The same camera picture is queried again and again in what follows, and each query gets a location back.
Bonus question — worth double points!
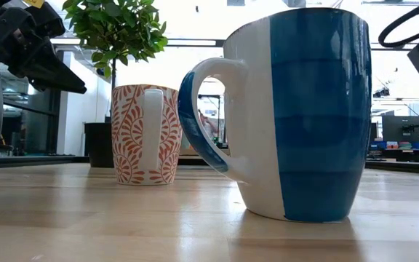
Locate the white mug orange fern pattern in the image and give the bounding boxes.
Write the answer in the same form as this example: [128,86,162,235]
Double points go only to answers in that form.
[111,84,183,186]

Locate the green potted plant dark pot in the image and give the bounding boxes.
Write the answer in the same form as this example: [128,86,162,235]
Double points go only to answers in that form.
[62,0,169,169]

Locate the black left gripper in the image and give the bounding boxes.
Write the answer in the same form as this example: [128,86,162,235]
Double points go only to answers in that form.
[0,0,87,95]

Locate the person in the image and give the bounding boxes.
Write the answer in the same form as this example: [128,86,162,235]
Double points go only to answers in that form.
[198,108,220,145]

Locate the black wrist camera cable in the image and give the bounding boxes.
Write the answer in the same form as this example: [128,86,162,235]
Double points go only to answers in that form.
[378,0,419,49]

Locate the ceiling light bar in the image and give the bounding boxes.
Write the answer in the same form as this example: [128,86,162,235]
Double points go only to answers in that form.
[51,37,419,52]

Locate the black aluminium table frame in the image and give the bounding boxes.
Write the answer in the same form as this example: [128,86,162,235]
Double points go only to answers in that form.
[0,154,419,176]

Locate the blue and white striped mug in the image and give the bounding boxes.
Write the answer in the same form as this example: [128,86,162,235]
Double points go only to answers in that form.
[177,7,373,223]

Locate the blue workbench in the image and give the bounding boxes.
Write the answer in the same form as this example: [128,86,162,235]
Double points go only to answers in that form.
[369,140,419,151]

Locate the black ceiling spot lamp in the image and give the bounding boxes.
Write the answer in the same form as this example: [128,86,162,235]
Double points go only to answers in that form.
[372,87,391,99]

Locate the black background monitor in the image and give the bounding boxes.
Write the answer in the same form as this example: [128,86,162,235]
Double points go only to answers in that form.
[381,115,419,150]

